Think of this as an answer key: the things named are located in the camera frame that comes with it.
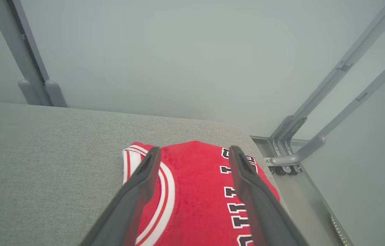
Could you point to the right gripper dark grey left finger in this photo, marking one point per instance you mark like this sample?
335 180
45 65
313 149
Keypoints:
127 205

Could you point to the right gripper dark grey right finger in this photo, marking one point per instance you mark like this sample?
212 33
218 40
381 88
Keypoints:
260 212

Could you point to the red white lettered jersey shirt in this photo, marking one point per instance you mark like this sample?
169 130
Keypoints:
196 191

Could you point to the perforated metal strip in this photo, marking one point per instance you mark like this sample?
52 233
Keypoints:
339 232

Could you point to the grey partition support rail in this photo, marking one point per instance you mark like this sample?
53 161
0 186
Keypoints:
318 94
342 116

